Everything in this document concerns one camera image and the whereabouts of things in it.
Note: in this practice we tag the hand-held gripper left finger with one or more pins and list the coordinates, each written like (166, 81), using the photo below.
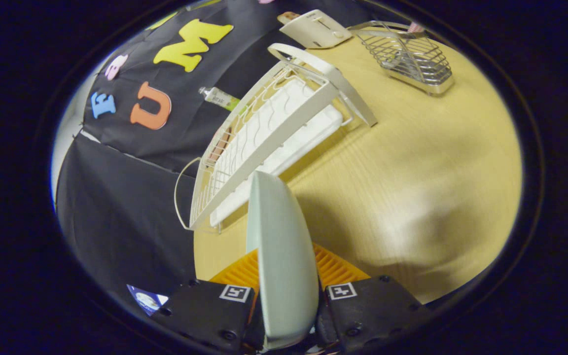
(205, 315)

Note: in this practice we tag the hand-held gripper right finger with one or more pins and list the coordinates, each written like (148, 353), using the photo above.
(372, 310)

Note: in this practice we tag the light green plate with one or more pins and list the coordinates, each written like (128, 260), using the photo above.
(284, 256)

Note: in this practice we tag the pink plate with food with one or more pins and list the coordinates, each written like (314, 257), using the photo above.
(220, 144)

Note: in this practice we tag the computer monitor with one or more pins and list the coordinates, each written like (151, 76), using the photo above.
(146, 299)

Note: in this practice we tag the green drink bottle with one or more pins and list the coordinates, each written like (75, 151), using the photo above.
(220, 97)

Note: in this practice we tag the white toaster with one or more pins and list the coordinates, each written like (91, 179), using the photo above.
(315, 29)

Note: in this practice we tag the toasted bread slice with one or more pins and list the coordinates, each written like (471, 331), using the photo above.
(288, 17)

